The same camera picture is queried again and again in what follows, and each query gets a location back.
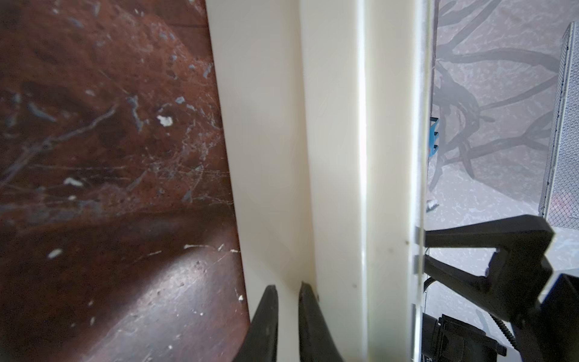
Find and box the blue plastic clip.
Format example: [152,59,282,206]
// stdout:
[428,117,439,158]

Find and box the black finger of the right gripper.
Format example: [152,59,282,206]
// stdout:
[424,215,554,321]

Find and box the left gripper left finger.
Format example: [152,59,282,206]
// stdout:
[232,285,279,362]

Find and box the cream plastic wrap dispenser base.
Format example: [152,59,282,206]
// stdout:
[207,1,316,361]

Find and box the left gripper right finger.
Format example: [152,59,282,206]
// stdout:
[299,282,344,362]

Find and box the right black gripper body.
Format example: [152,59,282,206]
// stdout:
[420,274,578,361]

